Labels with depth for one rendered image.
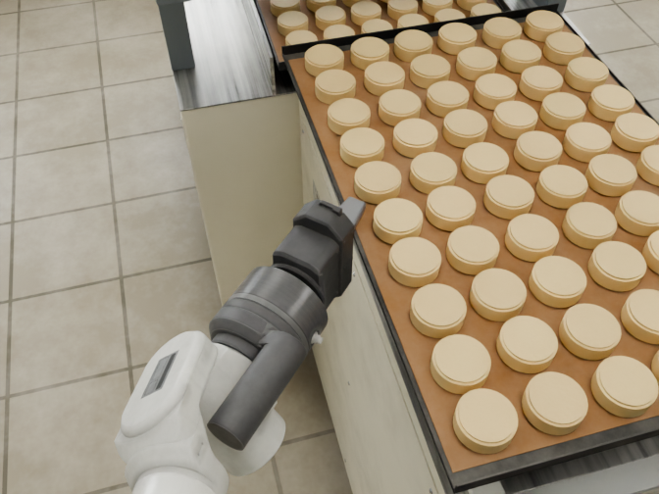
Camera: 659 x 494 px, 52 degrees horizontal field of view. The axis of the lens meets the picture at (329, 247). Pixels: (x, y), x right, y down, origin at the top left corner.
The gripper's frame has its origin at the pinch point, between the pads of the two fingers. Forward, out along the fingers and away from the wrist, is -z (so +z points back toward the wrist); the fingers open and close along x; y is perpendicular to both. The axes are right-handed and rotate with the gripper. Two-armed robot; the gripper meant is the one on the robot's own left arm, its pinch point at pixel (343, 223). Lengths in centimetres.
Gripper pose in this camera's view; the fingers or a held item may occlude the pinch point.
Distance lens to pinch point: 70.0
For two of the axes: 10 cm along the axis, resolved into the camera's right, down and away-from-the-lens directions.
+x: 0.0, -6.4, -7.7
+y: -8.7, -3.8, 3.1
